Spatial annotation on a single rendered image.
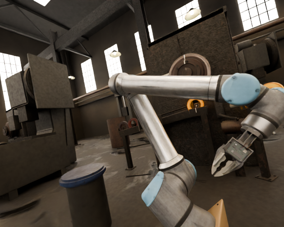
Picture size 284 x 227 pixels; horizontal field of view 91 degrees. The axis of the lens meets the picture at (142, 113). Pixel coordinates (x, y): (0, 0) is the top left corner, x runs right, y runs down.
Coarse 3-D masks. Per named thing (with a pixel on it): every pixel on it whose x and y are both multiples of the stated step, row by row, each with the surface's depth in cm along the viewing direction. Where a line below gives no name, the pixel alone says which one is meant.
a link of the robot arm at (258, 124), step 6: (252, 114) 49; (246, 120) 50; (252, 120) 48; (258, 120) 47; (264, 120) 46; (252, 126) 47; (258, 126) 46; (264, 126) 46; (270, 126) 45; (264, 132) 46; (270, 132) 46; (264, 138) 49
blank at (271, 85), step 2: (270, 82) 107; (272, 82) 106; (274, 82) 106; (276, 82) 106; (264, 84) 111; (266, 84) 110; (268, 84) 109; (270, 84) 107; (272, 84) 106; (274, 84) 105; (276, 84) 104; (278, 84) 103; (280, 84) 104; (266, 86) 110; (268, 86) 109; (270, 86) 108; (272, 86) 107; (274, 86) 106; (276, 86) 105; (278, 86) 104; (280, 86) 103; (282, 86) 102
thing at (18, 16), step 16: (0, 0) 668; (16, 0) 683; (32, 0) 699; (64, 0) 733; (80, 0) 751; (96, 0) 771; (0, 16) 749; (16, 16) 768; (32, 16) 788; (48, 16) 809; (64, 16) 832; (80, 16) 855; (112, 16) 907; (16, 32) 678; (32, 32) 908; (64, 32) 966; (64, 48) 882
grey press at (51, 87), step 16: (32, 64) 255; (48, 64) 284; (16, 80) 265; (32, 80) 251; (48, 80) 277; (64, 80) 313; (16, 96) 269; (32, 96) 256; (48, 96) 271; (64, 96) 305; (32, 112) 277; (48, 112) 298; (64, 112) 328; (16, 128) 283; (48, 128) 300; (64, 128) 320
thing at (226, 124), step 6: (234, 120) 132; (240, 120) 129; (222, 126) 135; (228, 126) 132; (234, 126) 129; (240, 126) 127; (228, 132) 133; (234, 132) 132; (228, 138) 133; (240, 168) 130; (240, 174) 130
